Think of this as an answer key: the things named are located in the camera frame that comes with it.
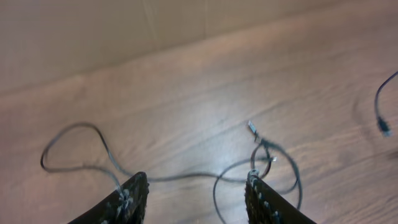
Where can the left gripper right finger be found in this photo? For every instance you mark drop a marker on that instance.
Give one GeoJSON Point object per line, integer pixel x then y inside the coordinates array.
{"type": "Point", "coordinates": [265, 206]}

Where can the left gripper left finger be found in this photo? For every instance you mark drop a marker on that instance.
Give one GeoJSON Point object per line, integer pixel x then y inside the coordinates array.
{"type": "Point", "coordinates": [127, 206]}

